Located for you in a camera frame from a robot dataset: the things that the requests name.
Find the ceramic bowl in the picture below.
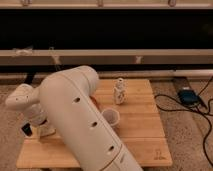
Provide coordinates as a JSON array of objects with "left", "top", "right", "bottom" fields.
[{"left": 101, "top": 108, "right": 120, "bottom": 128}]

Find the black rectangular block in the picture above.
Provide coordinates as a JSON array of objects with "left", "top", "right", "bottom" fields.
[{"left": 22, "top": 123, "right": 32, "bottom": 137}]

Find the wooden board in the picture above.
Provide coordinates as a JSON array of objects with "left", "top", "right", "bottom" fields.
[{"left": 16, "top": 79, "right": 172, "bottom": 169}]

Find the blue power adapter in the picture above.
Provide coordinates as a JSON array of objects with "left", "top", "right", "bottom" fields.
[{"left": 178, "top": 89, "right": 199, "bottom": 106}]

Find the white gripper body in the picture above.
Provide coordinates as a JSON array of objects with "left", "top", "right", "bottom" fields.
[{"left": 23, "top": 104, "right": 49, "bottom": 130}]

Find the black cable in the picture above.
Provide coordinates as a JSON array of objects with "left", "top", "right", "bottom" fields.
[{"left": 153, "top": 77, "right": 213, "bottom": 167}]

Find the white ceramic figurine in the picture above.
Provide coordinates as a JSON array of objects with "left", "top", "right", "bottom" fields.
[{"left": 114, "top": 78, "right": 125, "bottom": 105}]

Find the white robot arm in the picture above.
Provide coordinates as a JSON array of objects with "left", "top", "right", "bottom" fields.
[{"left": 6, "top": 66, "right": 143, "bottom": 171}]

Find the white sponge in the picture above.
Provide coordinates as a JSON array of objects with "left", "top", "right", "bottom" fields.
[{"left": 37, "top": 125, "right": 56, "bottom": 138}]

